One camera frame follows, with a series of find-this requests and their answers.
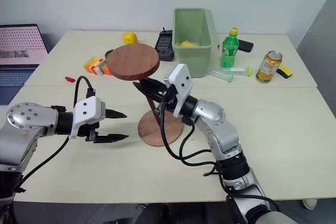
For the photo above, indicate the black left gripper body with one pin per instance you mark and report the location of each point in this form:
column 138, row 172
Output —
column 92, row 133

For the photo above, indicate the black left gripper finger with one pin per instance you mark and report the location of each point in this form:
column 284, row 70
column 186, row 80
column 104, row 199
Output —
column 113, row 139
column 115, row 114

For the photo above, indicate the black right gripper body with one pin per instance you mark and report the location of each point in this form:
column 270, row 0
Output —
column 166, row 98

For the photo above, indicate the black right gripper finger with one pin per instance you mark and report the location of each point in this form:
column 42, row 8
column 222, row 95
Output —
column 157, row 85
column 147, row 91

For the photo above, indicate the wooden pole with round top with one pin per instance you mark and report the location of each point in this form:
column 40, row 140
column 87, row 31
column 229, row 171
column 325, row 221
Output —
column 134, row 60

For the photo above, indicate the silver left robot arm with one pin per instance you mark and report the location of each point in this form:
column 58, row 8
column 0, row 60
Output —
column 26, row 119

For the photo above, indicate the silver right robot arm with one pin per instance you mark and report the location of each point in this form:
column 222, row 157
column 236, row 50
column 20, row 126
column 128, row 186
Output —
column 210, row 113

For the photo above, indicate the round wooden base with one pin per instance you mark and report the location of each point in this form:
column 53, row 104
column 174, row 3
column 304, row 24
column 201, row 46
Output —
column 149, row 134

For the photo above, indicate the yellow round fruit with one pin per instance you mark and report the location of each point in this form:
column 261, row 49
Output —
column 130, row 38

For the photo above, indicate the black handheld controller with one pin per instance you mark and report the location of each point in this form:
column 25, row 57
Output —
column 164, row 48

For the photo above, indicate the green plastic bin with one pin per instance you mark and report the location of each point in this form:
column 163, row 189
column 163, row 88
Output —
column 194, row 58

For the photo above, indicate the orange and green box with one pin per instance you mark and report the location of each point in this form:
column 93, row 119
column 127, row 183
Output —
column 103, row 69

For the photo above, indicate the yellow item inside bin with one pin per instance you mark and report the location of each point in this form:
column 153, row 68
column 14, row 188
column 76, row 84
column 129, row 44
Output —
column 187, row 43

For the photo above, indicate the yellow-green and orange block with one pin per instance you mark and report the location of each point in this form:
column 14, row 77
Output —
column 89, row 64

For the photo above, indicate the small red piece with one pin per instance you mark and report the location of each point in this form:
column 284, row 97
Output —
column 70, row 79

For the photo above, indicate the clear tube green cap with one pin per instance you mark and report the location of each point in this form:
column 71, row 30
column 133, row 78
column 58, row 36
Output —
column 219, row 74

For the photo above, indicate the clear tube yellow-green cap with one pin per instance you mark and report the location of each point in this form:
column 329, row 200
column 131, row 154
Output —
column 237, row 70

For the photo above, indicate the green soda bottle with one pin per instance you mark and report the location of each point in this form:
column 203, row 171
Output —
column 229, row 51

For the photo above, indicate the black phone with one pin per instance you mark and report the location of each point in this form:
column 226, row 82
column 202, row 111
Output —
column 246, row 46

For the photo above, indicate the orange drink can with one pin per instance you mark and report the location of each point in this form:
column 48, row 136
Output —
column 267, row 68

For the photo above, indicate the open laptop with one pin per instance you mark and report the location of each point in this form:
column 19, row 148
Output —
column 18, row 43

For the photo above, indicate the yellow and black eraser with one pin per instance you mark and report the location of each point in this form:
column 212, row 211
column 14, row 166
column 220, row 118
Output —
column 285, row 71

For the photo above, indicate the grey partition panel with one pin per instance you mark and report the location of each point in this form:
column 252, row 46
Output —
column 320, row 37

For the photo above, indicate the white shoe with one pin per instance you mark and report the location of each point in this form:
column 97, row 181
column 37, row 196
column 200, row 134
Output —
column 309, row 204

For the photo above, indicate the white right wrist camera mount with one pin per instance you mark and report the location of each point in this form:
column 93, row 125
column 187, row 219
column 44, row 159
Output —
column 181, row 79

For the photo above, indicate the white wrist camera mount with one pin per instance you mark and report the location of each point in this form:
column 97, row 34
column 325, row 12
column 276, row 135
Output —
column 181, row 79
column 86, row 108

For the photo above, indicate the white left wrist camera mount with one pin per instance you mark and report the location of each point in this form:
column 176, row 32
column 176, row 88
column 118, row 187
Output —
column 86, row 108

